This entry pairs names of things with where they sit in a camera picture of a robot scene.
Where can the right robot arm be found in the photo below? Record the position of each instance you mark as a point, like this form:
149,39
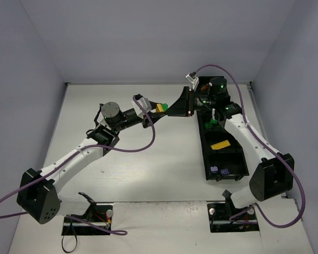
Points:
273,172

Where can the dark green arch lego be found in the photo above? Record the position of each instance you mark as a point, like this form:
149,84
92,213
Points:
165,106

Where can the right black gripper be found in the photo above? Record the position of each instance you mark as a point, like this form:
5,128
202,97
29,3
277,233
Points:
189,101

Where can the black compartment bin row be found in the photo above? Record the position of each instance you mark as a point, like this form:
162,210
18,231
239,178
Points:
231,158

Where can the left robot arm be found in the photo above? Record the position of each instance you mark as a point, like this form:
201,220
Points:
40,196

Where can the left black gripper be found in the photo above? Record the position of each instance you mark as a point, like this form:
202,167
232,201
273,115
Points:
145,119

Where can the dark green curved lego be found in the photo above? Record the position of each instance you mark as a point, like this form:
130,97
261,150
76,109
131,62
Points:
208,125

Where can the yellow curved lego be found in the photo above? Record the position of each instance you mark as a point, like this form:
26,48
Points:
159,108

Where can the yellow long lego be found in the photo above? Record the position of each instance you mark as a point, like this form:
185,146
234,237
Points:
220,145

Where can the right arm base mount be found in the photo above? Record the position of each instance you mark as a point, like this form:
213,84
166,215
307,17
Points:
225,218

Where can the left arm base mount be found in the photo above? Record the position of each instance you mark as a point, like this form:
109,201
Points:
99,214

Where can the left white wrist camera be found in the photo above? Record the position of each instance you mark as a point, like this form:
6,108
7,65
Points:
144,103

